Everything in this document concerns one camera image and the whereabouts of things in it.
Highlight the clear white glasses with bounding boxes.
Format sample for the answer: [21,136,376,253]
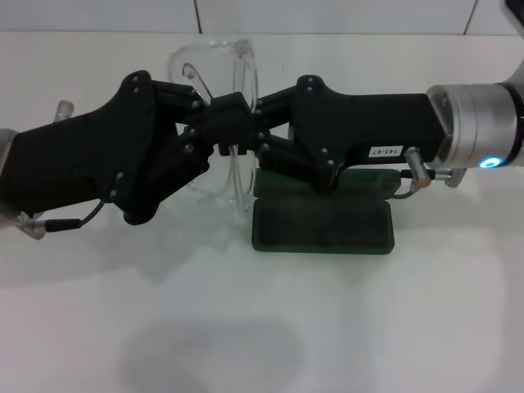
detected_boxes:
[167,37,261,214]

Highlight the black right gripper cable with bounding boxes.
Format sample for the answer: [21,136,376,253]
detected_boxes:
[392,147,466,201]

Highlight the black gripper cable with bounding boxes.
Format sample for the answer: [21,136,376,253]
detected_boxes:
[392,147,466,201]
[16,199,106,241]

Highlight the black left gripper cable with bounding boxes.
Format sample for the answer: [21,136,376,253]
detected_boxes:
[16,199,106,241]

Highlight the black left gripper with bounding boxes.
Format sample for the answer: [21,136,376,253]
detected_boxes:
[11,70,216,226]

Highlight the green glasses case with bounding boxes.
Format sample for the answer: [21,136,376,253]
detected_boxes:
[250,167,400,255]

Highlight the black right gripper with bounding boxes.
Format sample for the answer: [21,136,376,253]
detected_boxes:
[286,75,447,193]

